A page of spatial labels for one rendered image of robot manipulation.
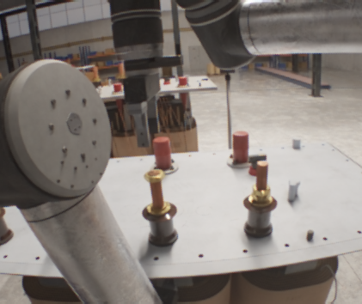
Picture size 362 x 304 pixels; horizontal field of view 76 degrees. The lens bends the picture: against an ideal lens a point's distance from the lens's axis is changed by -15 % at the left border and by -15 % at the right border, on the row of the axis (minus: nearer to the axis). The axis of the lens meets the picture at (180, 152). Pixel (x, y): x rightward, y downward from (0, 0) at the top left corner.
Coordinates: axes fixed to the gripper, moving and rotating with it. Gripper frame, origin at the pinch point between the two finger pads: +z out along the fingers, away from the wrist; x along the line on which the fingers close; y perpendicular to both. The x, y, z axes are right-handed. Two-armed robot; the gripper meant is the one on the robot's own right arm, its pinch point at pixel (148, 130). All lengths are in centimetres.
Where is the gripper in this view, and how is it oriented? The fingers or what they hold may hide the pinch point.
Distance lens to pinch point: 62.4
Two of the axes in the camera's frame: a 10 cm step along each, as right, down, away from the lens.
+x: -1.3, 3.8, -9.2
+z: 0.8, 9.2, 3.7
